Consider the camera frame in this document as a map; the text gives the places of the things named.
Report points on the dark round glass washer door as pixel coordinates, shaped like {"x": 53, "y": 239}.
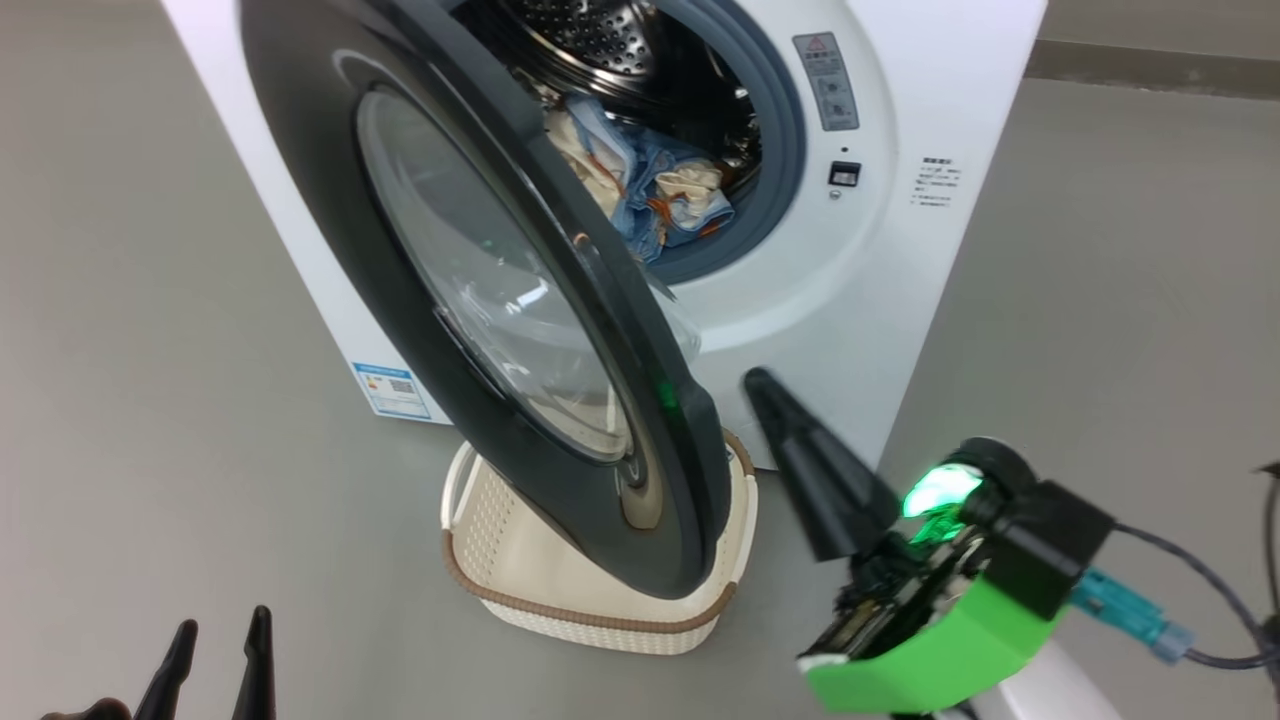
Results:
{"x": 400, "y": 330}

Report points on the grey warning sticker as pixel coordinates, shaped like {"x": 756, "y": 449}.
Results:
{"x": 826, "y": 80}

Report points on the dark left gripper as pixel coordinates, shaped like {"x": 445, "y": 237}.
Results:
{"x": 95, "y": 712}

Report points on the cream white garment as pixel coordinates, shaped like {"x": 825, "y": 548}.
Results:
{"x": 590, "y": 160}

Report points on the blue cartoon print garment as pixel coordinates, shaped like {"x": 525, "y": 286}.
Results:
{"x": 650, "y": 180}

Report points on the white front-load washing machine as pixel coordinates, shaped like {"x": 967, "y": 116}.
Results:
{"x": 900, "y": 250}

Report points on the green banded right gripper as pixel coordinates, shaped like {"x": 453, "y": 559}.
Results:
{"x": 940, "y": 650}

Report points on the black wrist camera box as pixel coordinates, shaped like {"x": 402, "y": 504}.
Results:
{"x": 1050, "y": 540}

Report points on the blue energy label sticker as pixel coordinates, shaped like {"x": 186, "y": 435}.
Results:
{"x": 392, "y": 392}

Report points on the cream perforated laundry basket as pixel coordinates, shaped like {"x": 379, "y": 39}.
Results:
{"x": 560, "y": 590}

